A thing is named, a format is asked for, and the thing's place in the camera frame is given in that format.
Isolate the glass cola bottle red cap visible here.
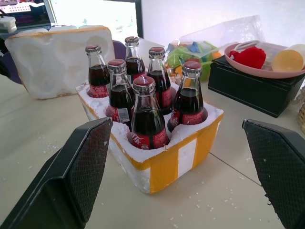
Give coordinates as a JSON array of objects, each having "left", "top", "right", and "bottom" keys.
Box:
[
  {"left": 85, "top": 45, "right": 111, "bottom": 99},
  {"left": 130, "top": 76, "right": 170, "bottom": 150},
  {"left": 124, "top": 36, "right": 146, "bottom": 83},
  {"left": 167, "top": 60, "right": 209, "bottom": 133},
  {"left": 105, "top": 59, "right": 135, "bottom": 129},
  {"left": 145, "top": 46, "right": 176, "bottom": 116}
]

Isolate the white power adapter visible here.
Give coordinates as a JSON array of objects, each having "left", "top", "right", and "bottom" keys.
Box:
[{"left": 0, "top": 16, "right": 18, "bottom": 34}]

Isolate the pink plate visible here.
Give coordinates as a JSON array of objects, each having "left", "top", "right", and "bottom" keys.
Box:
[{"left": 224, "top": 42, "right": 305, "bottom": 79}]

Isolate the white foam crate yellow tape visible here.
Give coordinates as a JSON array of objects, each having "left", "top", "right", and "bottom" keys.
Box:
[{"left": 75, "top": 82, "right": 224, "bottom": 194}]

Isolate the black rectangular box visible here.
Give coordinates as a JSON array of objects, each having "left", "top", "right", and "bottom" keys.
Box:
[{"left": 207, "top": 56, "right": 305, "bottom": 119}]

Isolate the clear plastic bag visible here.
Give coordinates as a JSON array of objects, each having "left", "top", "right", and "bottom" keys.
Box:
[{"left": 179, "top": 15, "right": 289, "bottom": 52}]

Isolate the red plush heart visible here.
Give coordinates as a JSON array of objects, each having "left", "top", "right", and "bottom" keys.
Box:
[{"left": 229, "top": 46, "right": 267, "bottom": 70}]

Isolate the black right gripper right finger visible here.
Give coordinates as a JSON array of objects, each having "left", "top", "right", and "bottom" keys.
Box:
[{"left": 242, "top": 118, "right": 305, "bottom": 229}]

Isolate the white foam lid yellow tape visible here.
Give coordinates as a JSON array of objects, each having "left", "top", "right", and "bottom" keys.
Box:
[{"left": 4, "top": 25, "right": 116, "bottom": 100}]

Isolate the purple chair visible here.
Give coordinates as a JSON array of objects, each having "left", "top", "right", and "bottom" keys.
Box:
[{"left": 0, "top": 51, "right": 23, "bottom": 84}]

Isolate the bag of colourful toy blocks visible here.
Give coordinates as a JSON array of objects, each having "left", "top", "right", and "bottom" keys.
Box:
[{"left": 164, "top": 40, "right": 224, "bottom": 87}]

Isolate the woven wicker basket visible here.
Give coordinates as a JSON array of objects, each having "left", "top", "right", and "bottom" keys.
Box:
[{"left": 296, "top": 97, "right": 305, "bottom": 134}]

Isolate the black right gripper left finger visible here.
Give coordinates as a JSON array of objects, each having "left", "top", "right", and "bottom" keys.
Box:
[{"left": 0, "top": 116, "right": 113, "bottom": 229}]

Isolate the yellow plastic cup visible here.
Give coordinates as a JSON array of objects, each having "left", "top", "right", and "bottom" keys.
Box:
[{"left": 272, "top": 43, "right": 305, "bottom": 73}]

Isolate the dark perforated equipment rack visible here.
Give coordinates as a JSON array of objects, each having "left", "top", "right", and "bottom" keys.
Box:
[{"left": 0, "top": 1, "right": 51, "bottom": 27}]

